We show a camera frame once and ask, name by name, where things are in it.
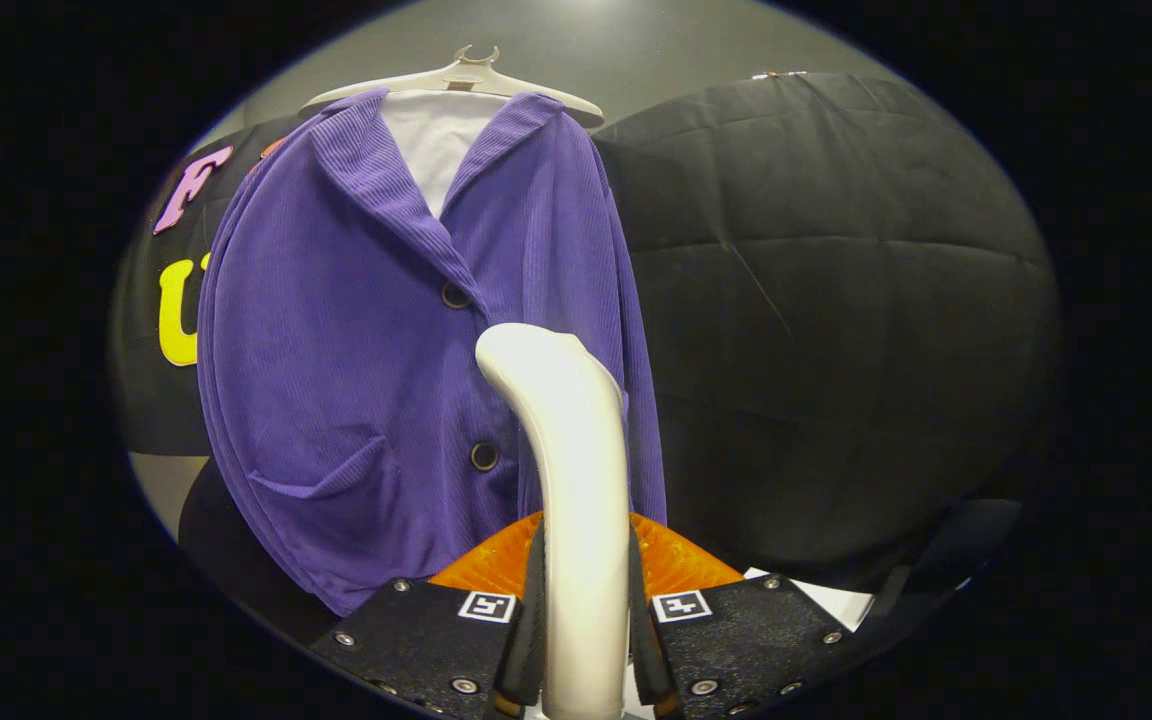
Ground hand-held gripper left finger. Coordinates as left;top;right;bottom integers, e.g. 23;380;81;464
311;512;549;719

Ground grey cabinet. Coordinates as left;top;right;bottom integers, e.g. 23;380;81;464
129;455;212;543

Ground white shirt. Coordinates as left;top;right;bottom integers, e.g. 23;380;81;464
379;90;512;219

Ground white flat sheet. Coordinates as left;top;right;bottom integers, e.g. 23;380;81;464
746;568;875;631

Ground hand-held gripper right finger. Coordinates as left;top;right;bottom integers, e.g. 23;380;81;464
628;512;874;719

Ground purple corduroy jacket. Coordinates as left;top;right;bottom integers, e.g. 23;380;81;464
196;88;669;618

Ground white plastic clothes hanger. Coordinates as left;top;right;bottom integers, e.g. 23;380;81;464
298;44;605;121

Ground black backdrop cloth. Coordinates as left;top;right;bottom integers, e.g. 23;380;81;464
111;70;1062;641

